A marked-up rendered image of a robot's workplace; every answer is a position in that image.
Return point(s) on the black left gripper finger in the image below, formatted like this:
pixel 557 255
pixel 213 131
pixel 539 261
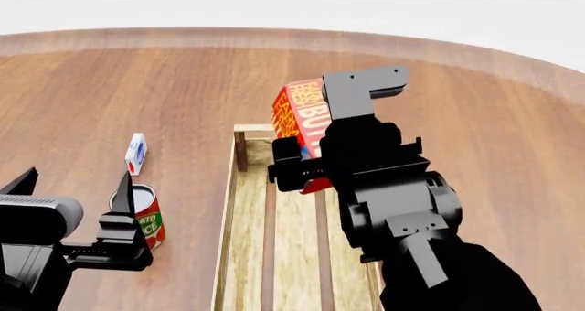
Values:
pixel 122 235
pixel 23 184

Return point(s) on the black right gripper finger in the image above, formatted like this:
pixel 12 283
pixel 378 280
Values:
pixel 287 160

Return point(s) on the red butter box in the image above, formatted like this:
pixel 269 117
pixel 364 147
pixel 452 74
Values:
pixel 297 112

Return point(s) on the wooden slatted tray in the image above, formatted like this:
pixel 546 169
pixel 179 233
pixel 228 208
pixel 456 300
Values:
pixel 297 239

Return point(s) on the tomato sauce can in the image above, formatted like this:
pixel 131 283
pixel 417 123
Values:
pixel 153 222

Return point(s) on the small white blue box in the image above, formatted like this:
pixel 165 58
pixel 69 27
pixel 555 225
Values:
pixel 136 155

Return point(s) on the grey left gripper camera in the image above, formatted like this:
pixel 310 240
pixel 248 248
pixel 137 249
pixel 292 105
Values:
pixel 36 218

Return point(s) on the grey right gripper camera mount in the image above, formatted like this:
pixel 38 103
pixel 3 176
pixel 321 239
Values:
pixel 352 95

